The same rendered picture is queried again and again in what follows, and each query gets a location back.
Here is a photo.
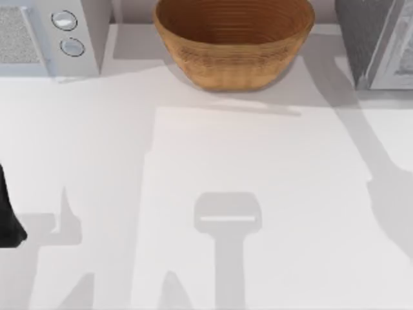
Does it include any brown woven basket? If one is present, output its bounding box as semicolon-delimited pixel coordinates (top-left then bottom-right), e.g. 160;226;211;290
152;0;316;92

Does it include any round microwave knob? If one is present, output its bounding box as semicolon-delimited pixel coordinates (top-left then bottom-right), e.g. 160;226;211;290
59;37;86;57
50;10;78;32

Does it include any pale microwave oven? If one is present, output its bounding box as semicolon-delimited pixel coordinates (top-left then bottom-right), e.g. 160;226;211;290
0;0;114;78

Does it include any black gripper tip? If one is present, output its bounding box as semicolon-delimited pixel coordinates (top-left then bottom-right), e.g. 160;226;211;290
0;164;28;249

